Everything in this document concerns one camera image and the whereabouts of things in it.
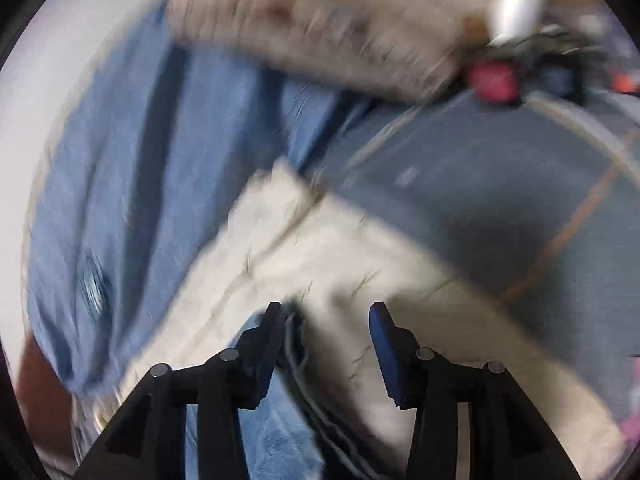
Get small red bottle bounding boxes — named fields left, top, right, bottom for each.
left=466, top=61, right=521, bottom=106

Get blue plaid quilt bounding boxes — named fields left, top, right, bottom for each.
left=27, top=4, right=371, bottom=396

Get cream leaf-print bedsheet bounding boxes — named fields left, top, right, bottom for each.
left=71, top=159, right=629, bottom=480

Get striped beige pillow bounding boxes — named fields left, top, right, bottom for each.
left=167, top=0, right=489, bottom=103

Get blue denim jeans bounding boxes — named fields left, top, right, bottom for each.
left=184, top=299, right=402, bottom=480

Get grey patterned pillowcase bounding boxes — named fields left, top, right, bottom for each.
left=304, top=89, right=640, bottom=426

